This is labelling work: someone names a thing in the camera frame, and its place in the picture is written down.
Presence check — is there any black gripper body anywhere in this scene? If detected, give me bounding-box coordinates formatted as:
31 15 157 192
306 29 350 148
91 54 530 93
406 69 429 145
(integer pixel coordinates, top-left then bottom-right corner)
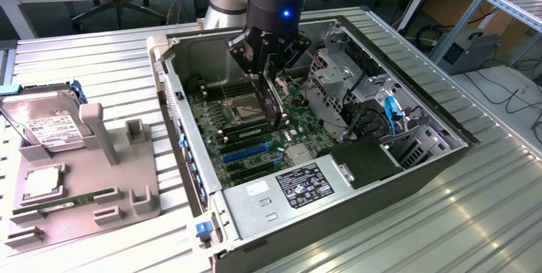
247 0 310 41

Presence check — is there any graphics card with metal bracket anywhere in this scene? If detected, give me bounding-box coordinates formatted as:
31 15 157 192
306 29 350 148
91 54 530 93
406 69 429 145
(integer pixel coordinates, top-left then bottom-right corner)
253 72 285 128

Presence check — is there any silver drive cage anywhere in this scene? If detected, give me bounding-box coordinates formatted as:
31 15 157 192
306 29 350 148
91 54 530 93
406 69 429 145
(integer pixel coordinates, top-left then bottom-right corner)
305 47 404 140

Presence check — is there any thin metal locking lever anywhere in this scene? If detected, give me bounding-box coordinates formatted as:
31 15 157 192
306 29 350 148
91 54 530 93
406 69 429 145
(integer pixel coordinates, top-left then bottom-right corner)
215 74 233 104

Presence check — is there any metal socket cover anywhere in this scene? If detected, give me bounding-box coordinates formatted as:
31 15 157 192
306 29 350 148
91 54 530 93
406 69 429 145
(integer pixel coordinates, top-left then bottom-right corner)
275 77 294 109

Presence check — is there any CPU socket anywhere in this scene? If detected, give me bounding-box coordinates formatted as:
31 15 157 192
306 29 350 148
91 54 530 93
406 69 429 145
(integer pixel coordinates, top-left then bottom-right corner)
227 97 266 124

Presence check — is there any green Dell motherboard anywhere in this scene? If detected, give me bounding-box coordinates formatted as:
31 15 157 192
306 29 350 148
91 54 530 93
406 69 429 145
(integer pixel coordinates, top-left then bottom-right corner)
186 74 340 190

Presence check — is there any seated RAM stick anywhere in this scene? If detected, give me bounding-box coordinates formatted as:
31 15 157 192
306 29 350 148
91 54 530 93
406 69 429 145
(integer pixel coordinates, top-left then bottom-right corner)
222 119 290 139

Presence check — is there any long black expansion slot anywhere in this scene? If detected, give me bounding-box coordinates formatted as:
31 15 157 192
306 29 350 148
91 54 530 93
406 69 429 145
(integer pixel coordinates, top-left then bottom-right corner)
226 160 275 174
218 136 270 154
229 168 277 182

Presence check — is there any blue expansion slot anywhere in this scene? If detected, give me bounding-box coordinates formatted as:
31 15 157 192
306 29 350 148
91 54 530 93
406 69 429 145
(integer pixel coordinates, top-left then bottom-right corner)
221 143 275 163

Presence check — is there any silver finned chipset heatsink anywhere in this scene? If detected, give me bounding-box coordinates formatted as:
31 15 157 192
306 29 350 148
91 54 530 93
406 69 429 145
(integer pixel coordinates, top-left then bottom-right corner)
286 145 317 164

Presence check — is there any black plastic shroud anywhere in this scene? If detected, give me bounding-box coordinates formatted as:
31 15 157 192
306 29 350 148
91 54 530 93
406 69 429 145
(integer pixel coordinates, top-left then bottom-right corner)
317 136 406 190

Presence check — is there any perforated silver disk bay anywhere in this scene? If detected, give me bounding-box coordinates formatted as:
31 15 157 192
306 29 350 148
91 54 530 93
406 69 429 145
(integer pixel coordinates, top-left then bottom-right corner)
381 123 465 170

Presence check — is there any silver hard disk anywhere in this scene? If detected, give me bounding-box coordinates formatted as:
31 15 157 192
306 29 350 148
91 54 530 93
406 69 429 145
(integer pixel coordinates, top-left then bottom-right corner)
0 91 95 154

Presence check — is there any grey power supply unit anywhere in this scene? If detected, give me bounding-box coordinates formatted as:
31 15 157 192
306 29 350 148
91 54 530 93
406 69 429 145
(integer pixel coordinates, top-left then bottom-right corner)
222 154 357 241

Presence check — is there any open black PC case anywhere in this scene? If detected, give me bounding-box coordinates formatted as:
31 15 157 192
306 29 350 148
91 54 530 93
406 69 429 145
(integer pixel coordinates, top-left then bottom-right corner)
146 15 482 273

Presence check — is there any grey printed parts rack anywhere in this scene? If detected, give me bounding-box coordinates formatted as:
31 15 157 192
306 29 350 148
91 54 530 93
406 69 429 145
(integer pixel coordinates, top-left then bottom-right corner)
2 101 163 250

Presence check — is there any blue case latch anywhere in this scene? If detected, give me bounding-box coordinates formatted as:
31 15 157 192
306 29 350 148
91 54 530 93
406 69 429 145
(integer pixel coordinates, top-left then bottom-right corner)
194 220 213 239

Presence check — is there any silver CPU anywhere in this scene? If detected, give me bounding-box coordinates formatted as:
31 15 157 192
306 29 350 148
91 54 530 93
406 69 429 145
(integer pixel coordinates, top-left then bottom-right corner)
23 170 61 199

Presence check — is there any green loose RAM stick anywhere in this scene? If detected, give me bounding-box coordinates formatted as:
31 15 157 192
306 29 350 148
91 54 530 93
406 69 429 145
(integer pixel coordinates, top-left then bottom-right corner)
11 189 115 216

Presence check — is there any coiled black cable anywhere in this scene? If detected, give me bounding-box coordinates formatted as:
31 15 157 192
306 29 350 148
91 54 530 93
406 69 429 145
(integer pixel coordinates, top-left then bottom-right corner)
417 25 442 48

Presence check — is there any blue flat wire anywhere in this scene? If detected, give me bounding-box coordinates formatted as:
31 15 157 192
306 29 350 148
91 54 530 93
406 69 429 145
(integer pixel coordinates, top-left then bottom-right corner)
384 96 404 136

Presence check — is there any grey box with black handle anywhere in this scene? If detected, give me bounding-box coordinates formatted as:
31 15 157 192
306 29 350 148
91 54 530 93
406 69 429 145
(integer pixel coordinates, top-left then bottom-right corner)
440 30 504 76

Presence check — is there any aluminium slat table frame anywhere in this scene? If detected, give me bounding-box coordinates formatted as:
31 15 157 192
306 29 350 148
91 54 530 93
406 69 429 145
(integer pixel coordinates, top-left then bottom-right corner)
430 0 542 74

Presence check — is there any black branched cable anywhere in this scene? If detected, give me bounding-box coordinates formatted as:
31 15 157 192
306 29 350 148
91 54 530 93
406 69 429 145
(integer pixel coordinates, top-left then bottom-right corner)
464 69 542 118

